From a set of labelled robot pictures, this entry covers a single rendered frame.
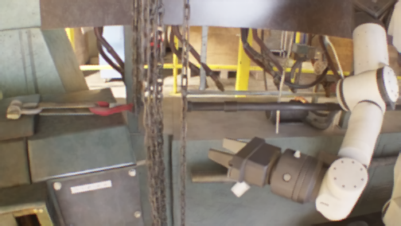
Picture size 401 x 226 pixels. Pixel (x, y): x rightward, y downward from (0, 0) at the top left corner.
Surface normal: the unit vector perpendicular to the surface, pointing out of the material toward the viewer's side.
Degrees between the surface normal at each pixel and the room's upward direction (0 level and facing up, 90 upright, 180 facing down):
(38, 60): 90
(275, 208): 90
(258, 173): 90
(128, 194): 90
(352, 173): 26
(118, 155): 45
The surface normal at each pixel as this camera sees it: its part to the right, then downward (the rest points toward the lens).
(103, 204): 0.43, 0.38
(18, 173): 0.33, -0.38
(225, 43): 0.04, 0.40
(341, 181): -0.22, -0.69
